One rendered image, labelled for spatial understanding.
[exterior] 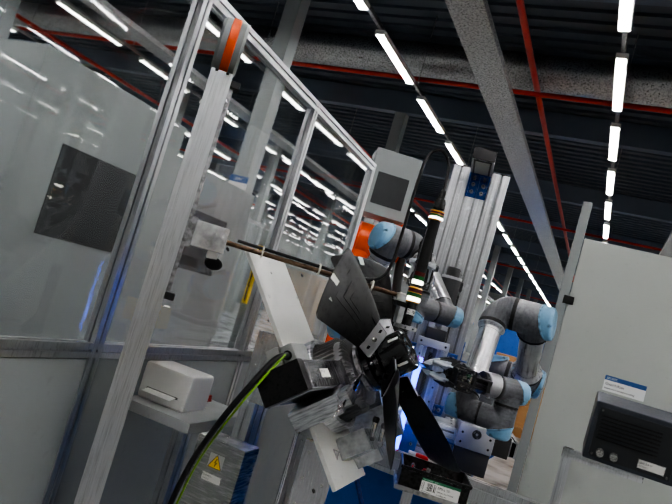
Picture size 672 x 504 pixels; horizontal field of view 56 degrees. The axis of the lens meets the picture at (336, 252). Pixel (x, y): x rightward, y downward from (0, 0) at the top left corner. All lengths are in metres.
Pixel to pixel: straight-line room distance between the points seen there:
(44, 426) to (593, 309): 2.76
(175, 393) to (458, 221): 1.49
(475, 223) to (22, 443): 1.93
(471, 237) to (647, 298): 1.20
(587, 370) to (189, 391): 2.33
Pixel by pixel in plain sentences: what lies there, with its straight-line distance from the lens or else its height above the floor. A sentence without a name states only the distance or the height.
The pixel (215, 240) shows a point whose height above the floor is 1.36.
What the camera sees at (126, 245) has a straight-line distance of 1.82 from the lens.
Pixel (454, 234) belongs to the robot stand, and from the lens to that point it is 2.85.
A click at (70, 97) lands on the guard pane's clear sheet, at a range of 1.61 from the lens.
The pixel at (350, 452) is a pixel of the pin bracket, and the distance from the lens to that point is 1.80.
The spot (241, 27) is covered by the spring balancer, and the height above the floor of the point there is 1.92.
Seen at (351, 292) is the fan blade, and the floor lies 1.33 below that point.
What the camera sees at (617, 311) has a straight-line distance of 3.66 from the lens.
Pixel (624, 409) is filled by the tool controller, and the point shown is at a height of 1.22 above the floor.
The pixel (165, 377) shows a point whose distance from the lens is 1.94.
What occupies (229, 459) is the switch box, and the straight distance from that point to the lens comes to 1.81.
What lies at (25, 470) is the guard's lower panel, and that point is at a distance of 1.85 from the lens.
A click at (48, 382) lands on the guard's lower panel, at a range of 1.77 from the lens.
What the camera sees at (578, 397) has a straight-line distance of 3.65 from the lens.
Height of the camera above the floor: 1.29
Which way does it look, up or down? 4 degrees up
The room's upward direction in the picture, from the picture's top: 16 degrees clockwise
